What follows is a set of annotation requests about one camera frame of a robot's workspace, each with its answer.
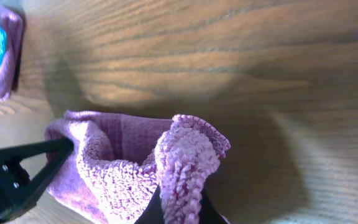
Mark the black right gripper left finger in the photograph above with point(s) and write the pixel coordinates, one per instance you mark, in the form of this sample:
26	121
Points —
153	214

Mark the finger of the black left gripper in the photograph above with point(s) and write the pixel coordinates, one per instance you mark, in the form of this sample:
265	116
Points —
18	192

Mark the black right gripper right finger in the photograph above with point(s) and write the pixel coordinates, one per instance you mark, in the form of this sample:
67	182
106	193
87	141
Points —
208	214

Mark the purple microfiber cloth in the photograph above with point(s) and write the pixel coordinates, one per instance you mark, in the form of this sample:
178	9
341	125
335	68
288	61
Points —
120	161

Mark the folded pink cloth under stack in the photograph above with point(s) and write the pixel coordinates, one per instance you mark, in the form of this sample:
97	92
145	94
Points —
13	25

